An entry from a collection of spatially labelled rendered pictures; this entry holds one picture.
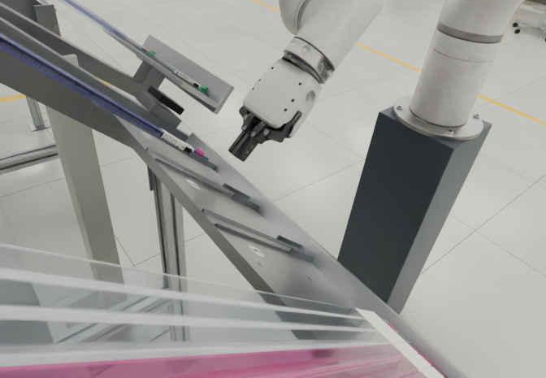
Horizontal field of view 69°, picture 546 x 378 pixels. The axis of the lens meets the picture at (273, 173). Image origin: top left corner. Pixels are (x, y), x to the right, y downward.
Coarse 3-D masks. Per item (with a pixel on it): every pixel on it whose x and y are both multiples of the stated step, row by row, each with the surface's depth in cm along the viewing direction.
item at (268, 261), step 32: (128, 128) 44; (160, 160) 39; (192, 160) 55; (192, 192) 38; (224, 192) 48; (224, 224) 35; (256, 224) 45; (256, 256) 33; (288, 256) 42; (256, 288) 29; (288, 288) 31; (320, 288) 39
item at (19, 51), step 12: (0, 36) 35; (0, 48) 36; (12, 48) 36; (24, 48) 37; (24, 60) 37; (36, 60) 38; (48, 72) 39; (60, 72) 40; (72, 84) 41; (84, 84) 43; (84, 96) 43; (96, 96) 44; (108, 108) 45; (120, 108) 46; (132, 120) 48; (144, 120) 49; (156, 132) 51
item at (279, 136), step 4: (292, 120) 61; (284, 124) 61; (288, 124) 61; (280, 128) 61; (284, 128) 60; (288, 128) 61; (272, 132) 61; (276, 132) 61; (280, 132) 60; (284, 132) 61; (268, 136) 62; (272, 136) 61; (276, 136) 61; (280, 136) 60; (284, 136) 61; (272, 140) 62; (276, 140) 61; (280, 140) 61
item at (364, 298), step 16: (192, 144) 65; (208, 160) 62; (224, 160) 61; (224, 176) 59; (240, 176) 58; (256, 192) 55; (272, 208) 53; (272, 224) 52; (288, 224) 51; (304, 240) 49; (320, 256) 47; (336, 272) 46; (352, 288) 44; (368, 304) 43; (384, 304) 42; (400, 320) 41; (416, 336) 39; (432, 352) 38; (448, 368) 37
